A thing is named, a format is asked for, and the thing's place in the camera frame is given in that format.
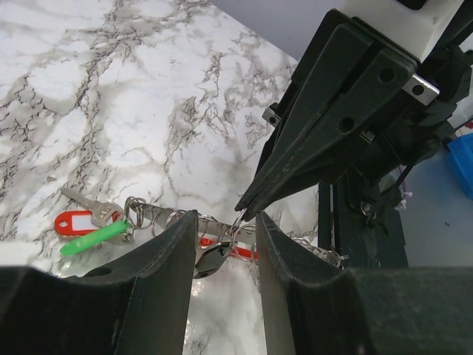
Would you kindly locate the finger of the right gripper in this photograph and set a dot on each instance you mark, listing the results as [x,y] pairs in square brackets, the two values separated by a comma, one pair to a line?
[385,72]
[300,150]

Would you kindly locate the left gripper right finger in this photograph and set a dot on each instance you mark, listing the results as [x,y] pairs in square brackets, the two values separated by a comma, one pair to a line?
[312,307]

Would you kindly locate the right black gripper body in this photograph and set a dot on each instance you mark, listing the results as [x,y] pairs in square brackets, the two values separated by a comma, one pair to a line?
[411,125]

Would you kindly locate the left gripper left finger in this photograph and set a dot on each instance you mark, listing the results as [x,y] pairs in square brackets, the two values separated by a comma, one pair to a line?
[136,304]

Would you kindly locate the metal key organizer red handle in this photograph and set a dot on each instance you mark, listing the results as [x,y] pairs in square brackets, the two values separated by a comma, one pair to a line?
[221,236]

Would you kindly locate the key red tag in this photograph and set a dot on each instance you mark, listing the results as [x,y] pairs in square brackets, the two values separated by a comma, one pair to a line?
[95,214]

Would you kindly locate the green key tag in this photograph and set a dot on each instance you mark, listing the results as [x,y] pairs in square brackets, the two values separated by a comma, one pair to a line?
[95,237]

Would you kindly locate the black key tag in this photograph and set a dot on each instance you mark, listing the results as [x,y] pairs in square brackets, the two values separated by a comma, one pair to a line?
[211,260]

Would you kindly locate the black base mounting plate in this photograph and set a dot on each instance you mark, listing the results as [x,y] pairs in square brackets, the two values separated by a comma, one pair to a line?
[359,223]

